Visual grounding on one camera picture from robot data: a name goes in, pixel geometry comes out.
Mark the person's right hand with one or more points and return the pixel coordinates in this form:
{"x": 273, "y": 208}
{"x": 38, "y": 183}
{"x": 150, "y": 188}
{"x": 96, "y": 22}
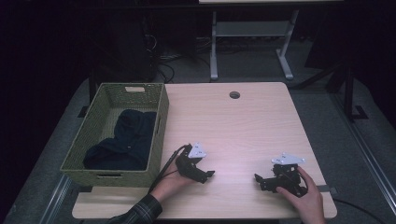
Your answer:
{"x": 306, "y": 199}

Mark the green woven basket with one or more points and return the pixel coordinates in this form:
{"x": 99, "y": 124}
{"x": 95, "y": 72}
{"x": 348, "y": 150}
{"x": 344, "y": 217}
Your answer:
{"x": 115, "y": 133}

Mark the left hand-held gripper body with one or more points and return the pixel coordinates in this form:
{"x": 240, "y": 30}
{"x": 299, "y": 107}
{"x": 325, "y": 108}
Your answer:
{"x": 190, "y": 161}

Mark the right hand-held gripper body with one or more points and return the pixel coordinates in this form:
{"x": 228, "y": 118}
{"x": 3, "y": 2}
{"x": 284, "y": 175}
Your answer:
{"x": 288, "y": 174}

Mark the grey metal table frame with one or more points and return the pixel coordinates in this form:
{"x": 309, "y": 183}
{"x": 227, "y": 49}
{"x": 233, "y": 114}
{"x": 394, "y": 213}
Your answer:
{"x": 249, "y": 43}

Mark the black metal stand leg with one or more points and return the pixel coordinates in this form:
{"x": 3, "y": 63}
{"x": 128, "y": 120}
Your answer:
{"x": 90, "y": 93}

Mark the person's left hand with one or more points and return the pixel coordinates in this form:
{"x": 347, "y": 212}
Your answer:
{"x": 170, "y": 183}

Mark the black metal stand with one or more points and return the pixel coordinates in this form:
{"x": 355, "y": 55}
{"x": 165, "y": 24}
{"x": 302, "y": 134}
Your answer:
{"x": 348, "y": 93}

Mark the dark navy cloth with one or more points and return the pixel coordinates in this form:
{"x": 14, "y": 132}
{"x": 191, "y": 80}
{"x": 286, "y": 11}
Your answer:
{"x": 124, "y": 143}

